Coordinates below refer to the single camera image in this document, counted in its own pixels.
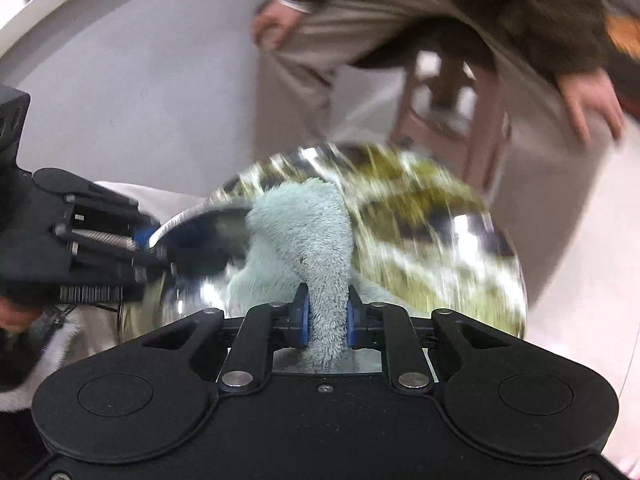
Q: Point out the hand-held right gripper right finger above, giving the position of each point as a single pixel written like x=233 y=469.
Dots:
x=352 y=317

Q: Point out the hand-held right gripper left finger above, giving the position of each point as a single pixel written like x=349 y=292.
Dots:
x=301 y=316

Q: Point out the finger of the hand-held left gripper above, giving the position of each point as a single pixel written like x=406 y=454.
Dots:
x=142 y=235
x=110 y=275

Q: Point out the steel bowl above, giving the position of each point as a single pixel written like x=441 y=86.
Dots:
x=190 y=295

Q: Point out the teal and pink fluffy cloth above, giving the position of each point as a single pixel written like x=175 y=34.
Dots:
x=300 y=230

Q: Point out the person's left forearm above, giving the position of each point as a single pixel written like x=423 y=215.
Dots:
x=30 y=360

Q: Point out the person's left hand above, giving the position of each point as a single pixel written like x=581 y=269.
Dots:
x=17 y=316

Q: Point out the round green marble table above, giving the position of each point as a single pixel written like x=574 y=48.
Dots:
x=425 y=240

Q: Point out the pink plastic stool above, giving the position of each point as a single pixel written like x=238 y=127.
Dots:
x=480 y=125

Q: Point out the orange fringed blanket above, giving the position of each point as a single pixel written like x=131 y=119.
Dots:
x=625 y=35

